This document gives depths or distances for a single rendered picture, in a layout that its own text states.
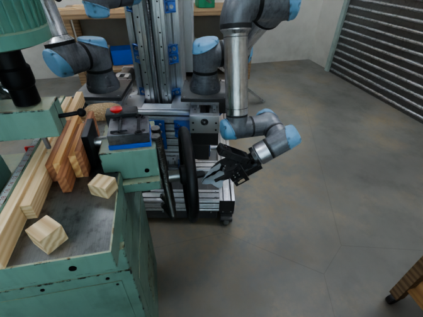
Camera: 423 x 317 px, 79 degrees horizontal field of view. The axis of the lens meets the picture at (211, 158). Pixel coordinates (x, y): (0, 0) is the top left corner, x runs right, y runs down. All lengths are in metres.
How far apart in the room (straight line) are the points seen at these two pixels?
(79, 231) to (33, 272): 0.10
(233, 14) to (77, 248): 0.70
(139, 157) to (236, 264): 1.03
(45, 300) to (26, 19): 0.64
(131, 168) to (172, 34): 0.87
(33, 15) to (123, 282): 0.62
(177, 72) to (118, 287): 1.04
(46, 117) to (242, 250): 1.24
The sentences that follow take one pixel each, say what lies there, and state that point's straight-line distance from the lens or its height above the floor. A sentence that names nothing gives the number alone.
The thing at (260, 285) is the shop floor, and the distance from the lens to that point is 1.50.
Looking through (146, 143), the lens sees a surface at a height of 0.97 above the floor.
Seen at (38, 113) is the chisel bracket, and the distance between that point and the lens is 0.67.
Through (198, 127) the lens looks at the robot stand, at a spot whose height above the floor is 0.72.
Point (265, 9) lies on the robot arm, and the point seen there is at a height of 1.22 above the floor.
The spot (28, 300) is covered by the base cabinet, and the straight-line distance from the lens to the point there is 0.86.
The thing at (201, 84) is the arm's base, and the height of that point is 0.87.
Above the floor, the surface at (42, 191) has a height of 0.92.
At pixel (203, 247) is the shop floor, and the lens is 1.59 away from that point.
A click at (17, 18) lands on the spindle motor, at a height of 1.24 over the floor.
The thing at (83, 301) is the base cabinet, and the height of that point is 0.60.
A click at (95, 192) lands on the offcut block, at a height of 0.91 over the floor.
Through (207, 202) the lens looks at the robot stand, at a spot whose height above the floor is 0.22.
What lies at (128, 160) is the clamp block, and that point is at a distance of 0.67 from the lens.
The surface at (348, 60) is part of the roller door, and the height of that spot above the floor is 0.25.
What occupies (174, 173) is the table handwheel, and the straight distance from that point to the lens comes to 0.77.
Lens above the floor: 1.33
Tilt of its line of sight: 38 degrees down
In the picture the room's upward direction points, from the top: 1 degrees clockwise
